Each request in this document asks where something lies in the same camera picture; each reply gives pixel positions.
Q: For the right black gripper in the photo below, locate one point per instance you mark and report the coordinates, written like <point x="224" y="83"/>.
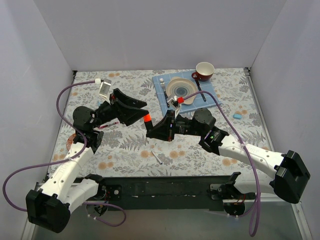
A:
<point x="170" y="125"/>

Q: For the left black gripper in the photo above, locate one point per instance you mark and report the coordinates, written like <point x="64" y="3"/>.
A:
<point x="114" y="105"/>

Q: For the white grey pen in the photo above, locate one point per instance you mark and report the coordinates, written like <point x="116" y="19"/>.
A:
<point x="157" y="158"/>

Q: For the black orange highlighter pen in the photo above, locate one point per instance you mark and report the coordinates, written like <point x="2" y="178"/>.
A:
<point x="149" y="126"/>

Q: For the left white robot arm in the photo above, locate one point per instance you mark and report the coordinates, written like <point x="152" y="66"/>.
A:
<point x="51" y="206"/>

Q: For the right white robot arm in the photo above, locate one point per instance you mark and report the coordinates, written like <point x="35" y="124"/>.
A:
<point x="287" y="171"/>

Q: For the red pen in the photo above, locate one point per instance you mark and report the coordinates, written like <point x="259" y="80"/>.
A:
<point x="108" y="125"/>

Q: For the light blue pen cap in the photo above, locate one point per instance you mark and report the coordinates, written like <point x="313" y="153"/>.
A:
<point x="237" y="116"/>

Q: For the beige blue plate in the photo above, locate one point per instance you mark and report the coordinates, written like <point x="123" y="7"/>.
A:
<point x="180" y="87"/>

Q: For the red patterned small bowl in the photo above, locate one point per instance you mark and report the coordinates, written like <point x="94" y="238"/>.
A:
<point x="69" y="141"/>

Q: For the red white cup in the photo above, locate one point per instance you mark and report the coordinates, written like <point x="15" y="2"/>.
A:
<point x="203" y="71"/>

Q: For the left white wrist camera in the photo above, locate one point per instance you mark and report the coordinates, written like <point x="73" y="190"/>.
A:
<point x="105" y="85"/>

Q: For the fork with black handle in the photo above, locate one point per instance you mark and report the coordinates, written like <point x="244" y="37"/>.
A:
<point x="162" y="84"/>

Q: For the knife with black handle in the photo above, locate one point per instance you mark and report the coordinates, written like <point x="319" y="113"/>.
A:
<point x="200" y="90"/>

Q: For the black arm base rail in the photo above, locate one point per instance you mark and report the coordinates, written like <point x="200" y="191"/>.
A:
<point x="169" y="192"/>

